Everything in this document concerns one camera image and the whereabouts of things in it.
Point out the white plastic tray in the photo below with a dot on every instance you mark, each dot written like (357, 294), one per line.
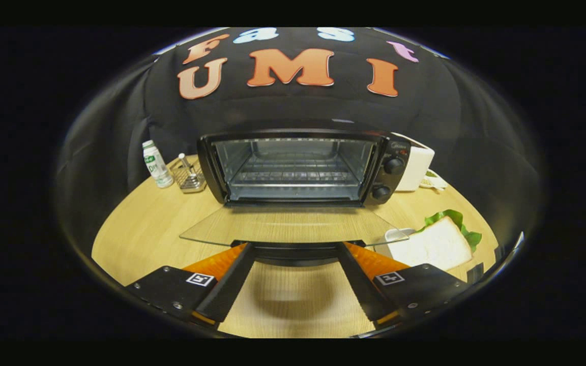
(392, 235)

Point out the white-tipped utensil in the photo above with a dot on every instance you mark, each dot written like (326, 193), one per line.
(183, 158)

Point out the white bottle green label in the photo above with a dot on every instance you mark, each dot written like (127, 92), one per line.
(156, 165)

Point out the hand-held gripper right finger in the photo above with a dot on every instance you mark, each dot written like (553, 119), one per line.
(361, 284)

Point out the white bread toaster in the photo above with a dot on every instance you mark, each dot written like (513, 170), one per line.
(417, 168)

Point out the lettuce sandwich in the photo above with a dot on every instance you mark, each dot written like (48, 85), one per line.
(435, 246)

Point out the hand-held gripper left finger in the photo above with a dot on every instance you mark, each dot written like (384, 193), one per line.
(229, 284)

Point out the black backdrop cloth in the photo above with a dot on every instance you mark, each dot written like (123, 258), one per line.
(120, 127)

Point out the white divided bean dish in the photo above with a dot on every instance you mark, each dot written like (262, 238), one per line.
(433, 180)

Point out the black toaster oven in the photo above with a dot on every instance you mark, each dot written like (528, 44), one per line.
(392, 152)

